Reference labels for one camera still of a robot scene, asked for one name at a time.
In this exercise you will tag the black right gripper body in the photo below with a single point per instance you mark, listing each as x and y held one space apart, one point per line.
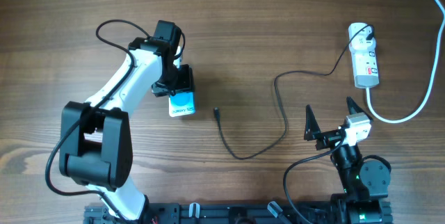
328 139

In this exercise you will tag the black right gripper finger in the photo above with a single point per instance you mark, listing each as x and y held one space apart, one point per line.
353 108
312 129

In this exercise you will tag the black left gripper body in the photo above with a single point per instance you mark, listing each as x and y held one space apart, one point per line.
179 79

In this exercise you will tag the Galaxy smartphone with teal screen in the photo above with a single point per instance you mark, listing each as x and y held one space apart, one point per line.
181 104

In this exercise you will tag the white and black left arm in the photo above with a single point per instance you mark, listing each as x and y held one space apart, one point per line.
95 146

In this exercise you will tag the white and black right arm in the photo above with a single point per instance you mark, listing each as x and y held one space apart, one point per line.
365 179

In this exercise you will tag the white power strip socket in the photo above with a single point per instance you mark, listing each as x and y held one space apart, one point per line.
364 63

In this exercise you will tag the white USB charger adapter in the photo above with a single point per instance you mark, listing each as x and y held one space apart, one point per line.
362 42

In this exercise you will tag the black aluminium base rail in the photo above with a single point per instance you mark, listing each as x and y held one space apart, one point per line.
243 213

